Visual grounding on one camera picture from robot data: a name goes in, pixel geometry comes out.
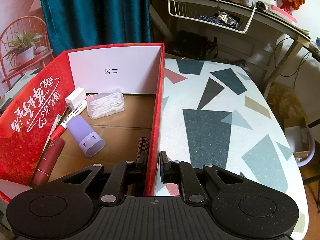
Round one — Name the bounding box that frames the clear box of floss picks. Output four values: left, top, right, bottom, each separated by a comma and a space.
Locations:
86, 88, 125, 120

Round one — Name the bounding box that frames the cluttered desk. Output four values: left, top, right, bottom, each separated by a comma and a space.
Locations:
150, 0, 311, 94

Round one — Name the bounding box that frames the black bag under desk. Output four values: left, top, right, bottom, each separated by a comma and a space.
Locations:
166, 30, 219, 61

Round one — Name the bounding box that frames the checkered pen tube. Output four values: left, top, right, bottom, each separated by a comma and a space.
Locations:
136, 137, 149, 164

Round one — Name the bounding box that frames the purple rectangular case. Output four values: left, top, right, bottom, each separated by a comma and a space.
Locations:
67, 115, 105, 158

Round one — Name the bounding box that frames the white wire under-desk basket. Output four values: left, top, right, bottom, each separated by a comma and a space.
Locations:
167, 0, 257, 35

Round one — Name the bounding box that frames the pink book on desk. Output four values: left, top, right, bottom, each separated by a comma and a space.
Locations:
267, 4, 297, 23

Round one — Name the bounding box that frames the white charger adapter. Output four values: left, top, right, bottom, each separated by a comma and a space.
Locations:
65, 87, 86, 110

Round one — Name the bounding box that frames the dark red lipstick tube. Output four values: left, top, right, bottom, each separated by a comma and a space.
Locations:
32, 137, 65, 186

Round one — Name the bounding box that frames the purple bin with papers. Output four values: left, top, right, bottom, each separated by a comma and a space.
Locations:
283, 117, 316, 167

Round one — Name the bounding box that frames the teal blue curtain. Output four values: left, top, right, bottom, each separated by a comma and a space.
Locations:
41, 0, 152, 55

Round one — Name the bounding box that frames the red cardboard box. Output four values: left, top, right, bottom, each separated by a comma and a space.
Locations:
1, 43, 165, 205

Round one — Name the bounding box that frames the red white marker pen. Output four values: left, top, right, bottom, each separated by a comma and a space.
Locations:
50, 100, 87, 140

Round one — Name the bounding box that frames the printed room backdrop cloth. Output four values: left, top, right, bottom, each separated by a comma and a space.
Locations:
1, 0, 54, 97

